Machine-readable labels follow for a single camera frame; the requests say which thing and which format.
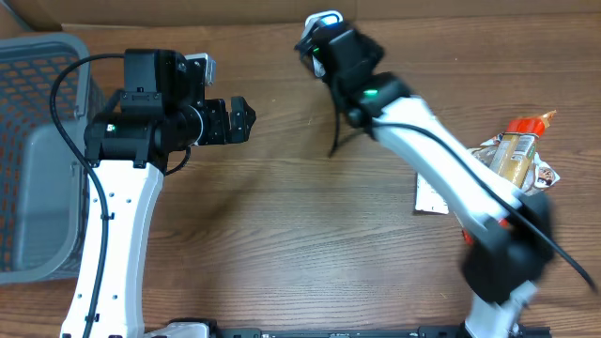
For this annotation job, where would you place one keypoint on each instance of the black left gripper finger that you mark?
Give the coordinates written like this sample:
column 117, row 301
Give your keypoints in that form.
column 242, row 115
column 239, row 134

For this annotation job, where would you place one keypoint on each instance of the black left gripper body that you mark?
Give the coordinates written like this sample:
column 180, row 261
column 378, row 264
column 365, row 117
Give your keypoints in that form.
column 213, row 114

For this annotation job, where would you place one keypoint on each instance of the white gold-capped cream tube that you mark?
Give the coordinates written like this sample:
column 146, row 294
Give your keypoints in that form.
column 427, row 199

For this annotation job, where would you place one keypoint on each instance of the orange spaghetti pasta packet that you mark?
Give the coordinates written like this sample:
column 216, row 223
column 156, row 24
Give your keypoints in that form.
column 531, row 124

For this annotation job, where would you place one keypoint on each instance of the beige Pantree snack pouch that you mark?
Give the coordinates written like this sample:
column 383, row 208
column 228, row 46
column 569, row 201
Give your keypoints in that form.
column 514, row 157

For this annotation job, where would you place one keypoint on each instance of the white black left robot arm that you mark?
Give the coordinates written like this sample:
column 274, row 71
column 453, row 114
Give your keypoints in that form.
column 160, row 109

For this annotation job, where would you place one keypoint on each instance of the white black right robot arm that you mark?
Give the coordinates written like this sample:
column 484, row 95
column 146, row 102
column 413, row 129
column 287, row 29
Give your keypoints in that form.
column 511, row 231

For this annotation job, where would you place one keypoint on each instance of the white black barcode scanner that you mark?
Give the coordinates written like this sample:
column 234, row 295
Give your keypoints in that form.
column 311, row 23

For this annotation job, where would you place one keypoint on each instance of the grey plastic shopping basket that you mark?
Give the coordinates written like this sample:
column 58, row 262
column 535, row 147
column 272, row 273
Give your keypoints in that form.
column 43, row 186

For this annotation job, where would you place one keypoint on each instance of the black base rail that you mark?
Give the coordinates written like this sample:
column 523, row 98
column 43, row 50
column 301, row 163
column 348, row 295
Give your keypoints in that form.
column 197, row 327

